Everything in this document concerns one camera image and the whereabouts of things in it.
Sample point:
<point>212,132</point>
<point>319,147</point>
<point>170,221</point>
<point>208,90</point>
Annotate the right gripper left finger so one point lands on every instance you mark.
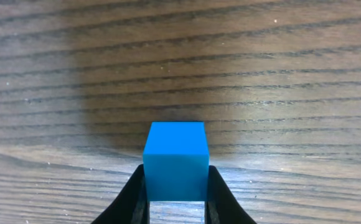
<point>127,208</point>

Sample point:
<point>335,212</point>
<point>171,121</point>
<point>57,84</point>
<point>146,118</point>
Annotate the blue cube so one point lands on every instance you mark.
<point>175,161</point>

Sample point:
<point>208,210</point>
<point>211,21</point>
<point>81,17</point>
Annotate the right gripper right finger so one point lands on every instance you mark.
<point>224,211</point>

